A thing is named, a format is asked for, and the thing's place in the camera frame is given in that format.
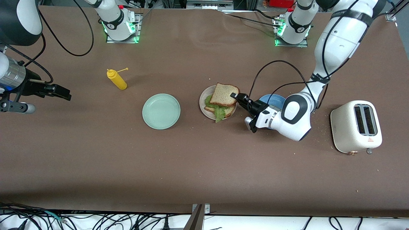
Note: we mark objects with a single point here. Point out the grey box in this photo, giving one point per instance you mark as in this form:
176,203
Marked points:
207,4

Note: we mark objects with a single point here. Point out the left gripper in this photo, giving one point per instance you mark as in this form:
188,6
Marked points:
254,106

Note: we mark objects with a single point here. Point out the white toaster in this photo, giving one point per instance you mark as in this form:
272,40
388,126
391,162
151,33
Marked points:
345,127

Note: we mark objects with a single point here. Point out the green lettuce leaf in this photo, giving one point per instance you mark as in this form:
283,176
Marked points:
219,111

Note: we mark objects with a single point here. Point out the metal bracket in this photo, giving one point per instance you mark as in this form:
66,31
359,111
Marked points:
196,220

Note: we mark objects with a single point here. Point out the beige plate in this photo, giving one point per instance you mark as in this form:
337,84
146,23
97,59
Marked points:
203,99

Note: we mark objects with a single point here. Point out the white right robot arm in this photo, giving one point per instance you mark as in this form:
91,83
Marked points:
22,19

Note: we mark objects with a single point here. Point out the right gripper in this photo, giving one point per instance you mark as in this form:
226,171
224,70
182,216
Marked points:
33,87

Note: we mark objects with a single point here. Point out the yellow mustard squeeze bottle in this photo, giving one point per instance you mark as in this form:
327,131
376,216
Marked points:
119,83

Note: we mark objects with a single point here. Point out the brown bread slice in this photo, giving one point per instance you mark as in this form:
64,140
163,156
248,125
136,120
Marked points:
230,111

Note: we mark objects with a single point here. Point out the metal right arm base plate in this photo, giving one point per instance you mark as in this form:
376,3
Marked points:
139,28

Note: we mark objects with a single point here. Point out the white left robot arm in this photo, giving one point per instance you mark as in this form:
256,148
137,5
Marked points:
338,41

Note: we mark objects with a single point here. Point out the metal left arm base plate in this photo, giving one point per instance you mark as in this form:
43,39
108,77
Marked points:
292,45

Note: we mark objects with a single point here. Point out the aluminium profile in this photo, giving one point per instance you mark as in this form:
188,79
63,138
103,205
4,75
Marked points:
390,16

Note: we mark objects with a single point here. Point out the brown bread slice speckled crust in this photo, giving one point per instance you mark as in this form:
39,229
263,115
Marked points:
223,94

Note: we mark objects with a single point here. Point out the mint green plate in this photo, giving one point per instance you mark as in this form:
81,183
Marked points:
161,111

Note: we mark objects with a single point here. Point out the black power plug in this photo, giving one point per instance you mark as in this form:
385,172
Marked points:
166,223

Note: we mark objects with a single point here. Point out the red object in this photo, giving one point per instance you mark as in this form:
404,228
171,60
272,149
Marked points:
281,3

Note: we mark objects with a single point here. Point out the blue plate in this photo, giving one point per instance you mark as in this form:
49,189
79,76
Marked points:
274,99

